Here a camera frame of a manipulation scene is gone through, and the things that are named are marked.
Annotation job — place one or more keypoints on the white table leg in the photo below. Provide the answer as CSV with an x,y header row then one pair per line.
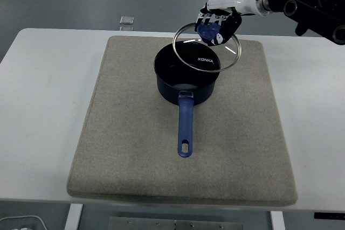
x,y
277,220
73,217

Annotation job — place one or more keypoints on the black label strip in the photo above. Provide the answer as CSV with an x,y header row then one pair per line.
x,y
329,215

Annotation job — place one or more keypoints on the beige fabric mat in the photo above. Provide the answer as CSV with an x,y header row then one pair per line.
x,y
167,138

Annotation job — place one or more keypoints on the small silver floor plate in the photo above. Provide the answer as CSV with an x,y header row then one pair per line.
x,y
126,20

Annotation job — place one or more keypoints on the glass pot lid blue knob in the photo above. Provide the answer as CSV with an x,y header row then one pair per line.
x,y
207,49

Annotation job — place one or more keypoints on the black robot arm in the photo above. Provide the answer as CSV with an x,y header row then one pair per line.
x,y
310,1

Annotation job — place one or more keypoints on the grey metal plate with screws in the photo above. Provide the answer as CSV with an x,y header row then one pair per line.
x,y
175,223

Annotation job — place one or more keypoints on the white and black hand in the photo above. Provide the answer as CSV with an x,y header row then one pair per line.
x,y
229,9

